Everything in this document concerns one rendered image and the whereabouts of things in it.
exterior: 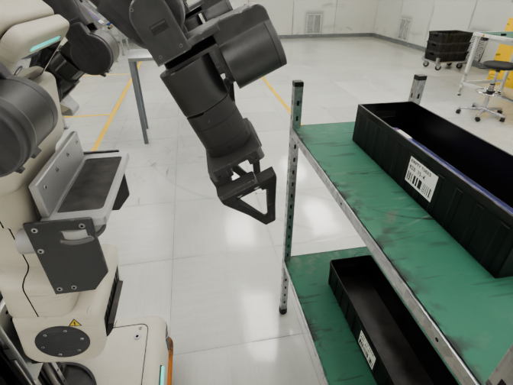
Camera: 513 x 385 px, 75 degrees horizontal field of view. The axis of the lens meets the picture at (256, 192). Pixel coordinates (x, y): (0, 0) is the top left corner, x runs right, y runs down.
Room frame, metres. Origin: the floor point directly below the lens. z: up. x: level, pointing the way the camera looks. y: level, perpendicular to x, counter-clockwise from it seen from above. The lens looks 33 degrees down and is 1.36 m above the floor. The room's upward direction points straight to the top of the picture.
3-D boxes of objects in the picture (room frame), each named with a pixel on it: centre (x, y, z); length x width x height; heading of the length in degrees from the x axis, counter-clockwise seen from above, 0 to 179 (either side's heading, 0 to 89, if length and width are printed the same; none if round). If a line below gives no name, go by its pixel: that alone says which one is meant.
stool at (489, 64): (3.83, -2.66, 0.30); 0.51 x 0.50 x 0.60; 146
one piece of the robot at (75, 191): (0.54, 0.34, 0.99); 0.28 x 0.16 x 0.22; 10
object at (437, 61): (6.40, -3.42, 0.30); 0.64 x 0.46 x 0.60; 103
